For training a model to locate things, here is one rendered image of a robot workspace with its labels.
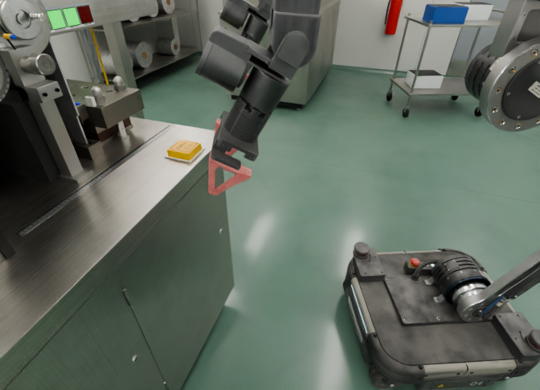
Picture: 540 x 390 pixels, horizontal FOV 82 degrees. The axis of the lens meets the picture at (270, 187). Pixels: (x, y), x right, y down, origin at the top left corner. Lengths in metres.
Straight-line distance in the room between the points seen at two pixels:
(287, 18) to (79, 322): 0.64
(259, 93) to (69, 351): 0.59
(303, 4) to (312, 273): 1.46
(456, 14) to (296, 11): 3.20
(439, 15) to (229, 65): 3.17
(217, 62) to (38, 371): 0.59
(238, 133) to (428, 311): 1.13
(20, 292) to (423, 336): 1.22
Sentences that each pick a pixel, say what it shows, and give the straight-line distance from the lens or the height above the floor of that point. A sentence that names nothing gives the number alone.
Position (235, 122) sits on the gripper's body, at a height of 1.15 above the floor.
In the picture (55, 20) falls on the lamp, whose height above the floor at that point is 1.18.
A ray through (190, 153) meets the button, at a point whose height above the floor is 0.92.
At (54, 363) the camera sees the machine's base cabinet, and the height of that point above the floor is 0.77.
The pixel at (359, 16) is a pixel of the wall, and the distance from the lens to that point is 5.05.
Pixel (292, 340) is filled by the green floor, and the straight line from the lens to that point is 1.52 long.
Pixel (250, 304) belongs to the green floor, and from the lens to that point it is 1.61.
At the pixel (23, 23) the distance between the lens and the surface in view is 0.85.
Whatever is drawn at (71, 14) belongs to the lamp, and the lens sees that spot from 1.39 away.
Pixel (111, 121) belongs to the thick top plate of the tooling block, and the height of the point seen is 0.98.
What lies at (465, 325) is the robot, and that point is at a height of 0.24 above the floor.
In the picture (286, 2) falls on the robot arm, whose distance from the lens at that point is 0.43.
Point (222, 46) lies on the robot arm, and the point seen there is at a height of 1.26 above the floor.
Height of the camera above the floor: 1.35
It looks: 36 degrees down
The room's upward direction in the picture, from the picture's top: 1 degrees clockwise
